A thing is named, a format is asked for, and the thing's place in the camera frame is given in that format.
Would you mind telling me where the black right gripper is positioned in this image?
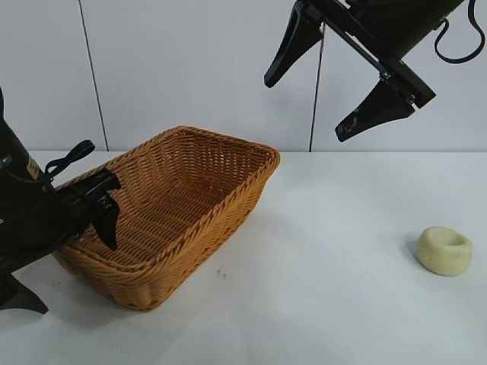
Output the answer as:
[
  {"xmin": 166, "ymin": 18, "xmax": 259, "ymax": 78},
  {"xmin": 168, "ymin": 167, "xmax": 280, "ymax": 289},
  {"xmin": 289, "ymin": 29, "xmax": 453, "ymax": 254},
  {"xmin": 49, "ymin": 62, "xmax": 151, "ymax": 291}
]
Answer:
[{"xmin": 263, "ymin": 0, "xmax": 467, "ymax": 144}]

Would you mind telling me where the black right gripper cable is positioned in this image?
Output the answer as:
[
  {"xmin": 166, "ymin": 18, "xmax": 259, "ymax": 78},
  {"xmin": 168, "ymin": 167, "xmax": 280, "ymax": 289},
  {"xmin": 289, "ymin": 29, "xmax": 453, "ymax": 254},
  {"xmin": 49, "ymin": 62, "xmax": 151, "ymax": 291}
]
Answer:
[{"xmin": 433, "ymin": 0, "xmax": 486, "ymax": 65}]

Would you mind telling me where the black left gripper cable strap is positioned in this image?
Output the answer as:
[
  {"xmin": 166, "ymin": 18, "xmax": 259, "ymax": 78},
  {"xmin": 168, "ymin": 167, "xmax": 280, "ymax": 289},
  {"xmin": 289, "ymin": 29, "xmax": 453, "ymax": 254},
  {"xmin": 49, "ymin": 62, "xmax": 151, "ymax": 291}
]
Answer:
[{"xmin": 44, "ymin": 139, "xmax": 97, "ymax": 178}]

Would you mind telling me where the tan woven wicker basket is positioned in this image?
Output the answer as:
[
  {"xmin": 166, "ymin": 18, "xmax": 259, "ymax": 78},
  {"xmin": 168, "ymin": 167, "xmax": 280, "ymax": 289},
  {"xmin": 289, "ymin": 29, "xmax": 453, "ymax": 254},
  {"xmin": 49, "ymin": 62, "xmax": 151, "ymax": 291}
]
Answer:
[{"xmin": 53, "ymin": 125, "xmax": 282, "ymax": 313}]

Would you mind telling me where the pale yellow egg yolk pastry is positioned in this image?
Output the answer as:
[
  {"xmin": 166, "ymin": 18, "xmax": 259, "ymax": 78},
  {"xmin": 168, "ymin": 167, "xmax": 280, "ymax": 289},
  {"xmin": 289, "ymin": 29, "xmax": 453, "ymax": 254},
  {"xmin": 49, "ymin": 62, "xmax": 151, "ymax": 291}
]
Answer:
[{"xmin": 415, "ymin": 226, "xmax": 475, "ymax": 278}]

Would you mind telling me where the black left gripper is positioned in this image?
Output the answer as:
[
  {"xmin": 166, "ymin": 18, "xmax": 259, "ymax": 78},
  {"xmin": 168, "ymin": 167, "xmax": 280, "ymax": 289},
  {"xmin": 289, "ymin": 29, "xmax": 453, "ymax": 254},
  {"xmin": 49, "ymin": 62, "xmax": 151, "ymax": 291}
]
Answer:
[{"xmin": 0, "ymin": 124, "xmax": 123, "ymax": 316}]

